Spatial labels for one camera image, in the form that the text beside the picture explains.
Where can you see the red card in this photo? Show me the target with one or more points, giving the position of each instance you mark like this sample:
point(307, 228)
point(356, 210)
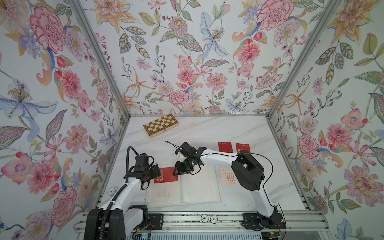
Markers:
point(225, 147)
point(243, 147)
point(167, 176)

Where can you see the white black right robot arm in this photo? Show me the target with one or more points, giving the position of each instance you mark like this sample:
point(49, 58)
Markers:
point(248, 172)

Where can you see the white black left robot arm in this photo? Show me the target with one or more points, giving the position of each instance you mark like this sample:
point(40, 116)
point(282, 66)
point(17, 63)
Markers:
point(119, 218)

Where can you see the white photo album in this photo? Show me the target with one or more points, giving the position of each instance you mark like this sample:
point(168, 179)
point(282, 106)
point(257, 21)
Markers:
point(201, 188)

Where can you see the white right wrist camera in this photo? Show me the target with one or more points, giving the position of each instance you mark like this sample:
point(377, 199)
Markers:
point(180, 157)

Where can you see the beige card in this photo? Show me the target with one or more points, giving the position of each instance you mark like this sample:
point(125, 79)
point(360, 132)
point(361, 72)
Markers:
point(227, 177)

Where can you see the aluminium corner post left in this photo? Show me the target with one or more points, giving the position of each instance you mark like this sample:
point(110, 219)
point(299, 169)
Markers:
point(82, 18)

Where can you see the wooden folding chess board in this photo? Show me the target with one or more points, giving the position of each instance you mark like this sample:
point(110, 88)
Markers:
point(161, 125)

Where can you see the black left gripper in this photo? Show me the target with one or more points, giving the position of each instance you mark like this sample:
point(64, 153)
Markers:
point(156, 171)

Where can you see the aluminium corner post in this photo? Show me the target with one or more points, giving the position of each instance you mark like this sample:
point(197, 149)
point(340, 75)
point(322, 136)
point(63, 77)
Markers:
point(82, 18)
point(304, 54)

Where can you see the aluminium corner post right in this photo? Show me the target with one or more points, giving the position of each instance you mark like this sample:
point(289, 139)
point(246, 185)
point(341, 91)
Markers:
point(304, 54)

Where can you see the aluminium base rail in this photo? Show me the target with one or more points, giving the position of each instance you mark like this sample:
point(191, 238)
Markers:
point(293, 225)

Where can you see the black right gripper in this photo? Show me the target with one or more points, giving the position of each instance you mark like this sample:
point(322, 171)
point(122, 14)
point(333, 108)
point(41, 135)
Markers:
point(180, 171)

